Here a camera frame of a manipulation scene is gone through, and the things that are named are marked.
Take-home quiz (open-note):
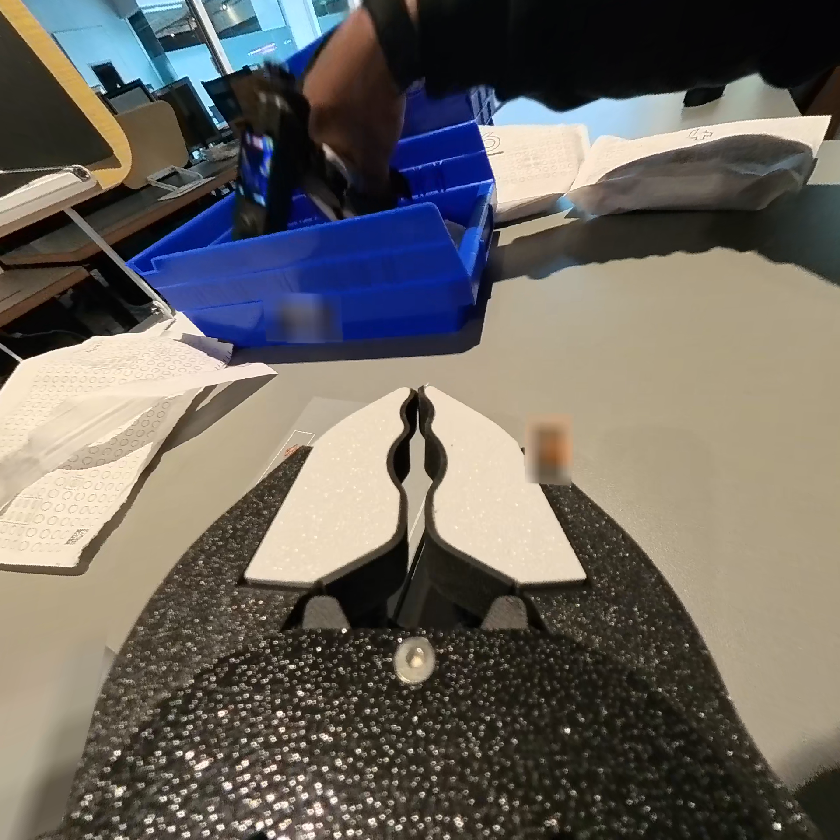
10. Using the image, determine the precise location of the black wrist watch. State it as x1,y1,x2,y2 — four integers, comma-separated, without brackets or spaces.
362,0,422,89

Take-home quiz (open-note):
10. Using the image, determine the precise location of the plain white paper bag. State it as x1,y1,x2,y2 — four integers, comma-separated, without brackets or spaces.
564,115,832,215

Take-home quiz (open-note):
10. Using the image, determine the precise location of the yellow rimmed panel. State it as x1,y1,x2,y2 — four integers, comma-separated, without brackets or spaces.
0,10,132,198

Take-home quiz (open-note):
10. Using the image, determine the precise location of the black computer monitor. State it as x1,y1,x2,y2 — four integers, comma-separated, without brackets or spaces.
88,62,158,118
154,77,221,148

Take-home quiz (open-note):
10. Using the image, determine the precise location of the person's right hand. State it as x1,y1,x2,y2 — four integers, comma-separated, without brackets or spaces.
302,12,408,206

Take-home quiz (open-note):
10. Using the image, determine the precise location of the person's right forearm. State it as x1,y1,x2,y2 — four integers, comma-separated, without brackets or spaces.
407,0,840,112

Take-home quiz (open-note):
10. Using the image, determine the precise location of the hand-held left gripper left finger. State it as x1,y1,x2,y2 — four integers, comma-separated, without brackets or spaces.
243,387,420,588

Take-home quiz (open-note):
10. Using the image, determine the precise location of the blue plastic bin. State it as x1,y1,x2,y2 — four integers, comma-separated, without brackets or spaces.
126,121,497,349

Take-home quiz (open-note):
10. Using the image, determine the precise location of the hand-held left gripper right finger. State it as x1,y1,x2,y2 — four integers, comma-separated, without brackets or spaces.
418,385,587,588

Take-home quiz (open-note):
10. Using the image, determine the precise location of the beige desk divider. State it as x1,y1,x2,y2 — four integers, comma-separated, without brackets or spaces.
118,101,193,191

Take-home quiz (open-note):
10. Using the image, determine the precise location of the grey instruction booklet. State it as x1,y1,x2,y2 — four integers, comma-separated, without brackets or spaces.
259,395,421,487

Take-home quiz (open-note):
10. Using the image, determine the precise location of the stack of blue bins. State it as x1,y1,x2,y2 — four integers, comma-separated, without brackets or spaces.
285,29,506,142

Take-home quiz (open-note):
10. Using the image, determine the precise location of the white printed paper bag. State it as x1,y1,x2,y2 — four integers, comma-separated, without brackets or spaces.
0,331,278,570

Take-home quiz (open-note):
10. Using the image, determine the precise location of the grey desk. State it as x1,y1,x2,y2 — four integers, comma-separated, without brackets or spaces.
0,88,840,802

